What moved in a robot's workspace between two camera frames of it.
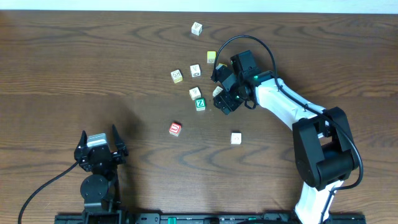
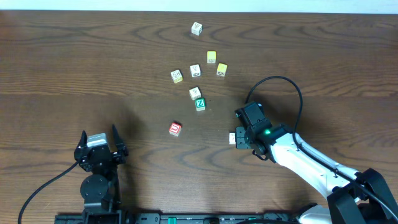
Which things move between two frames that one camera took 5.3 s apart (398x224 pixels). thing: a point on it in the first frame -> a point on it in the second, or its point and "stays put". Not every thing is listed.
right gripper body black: x=232 y=99 -> x=244 y=139
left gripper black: x=98 y=154 stays put
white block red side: x=236 y=138 stays put
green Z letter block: x=200 y=104 stays put
